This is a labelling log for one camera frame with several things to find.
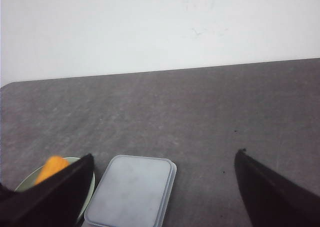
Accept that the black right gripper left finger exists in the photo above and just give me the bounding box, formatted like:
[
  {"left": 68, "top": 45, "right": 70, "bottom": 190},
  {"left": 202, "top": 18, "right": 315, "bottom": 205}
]
[{"left": 0, "top": 153, "right": 94, "bottom": 227}]

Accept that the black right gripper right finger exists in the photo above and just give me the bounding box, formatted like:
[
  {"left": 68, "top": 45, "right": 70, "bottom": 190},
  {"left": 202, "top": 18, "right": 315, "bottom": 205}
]
[{"left": 234, "top": 149, "right": 320, "bottom": 227}]

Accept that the yellow corn cob piece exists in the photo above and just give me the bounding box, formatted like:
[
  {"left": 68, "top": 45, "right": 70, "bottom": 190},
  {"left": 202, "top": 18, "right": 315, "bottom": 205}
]
[{"left": 34, "top": 155, "right": 69, "bottom": 185}]

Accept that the light green plate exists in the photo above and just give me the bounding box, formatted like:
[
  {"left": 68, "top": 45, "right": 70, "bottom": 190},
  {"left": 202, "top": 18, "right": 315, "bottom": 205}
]
[{"left": 15, "top": 157, "right": 96, "bottom": 224}]

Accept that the silver digital kitchen scale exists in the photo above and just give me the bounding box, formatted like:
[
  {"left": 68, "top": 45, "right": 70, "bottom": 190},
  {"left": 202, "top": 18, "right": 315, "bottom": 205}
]
[{"left": 84, "top": 155, "right": 177, "bottom": 227}]

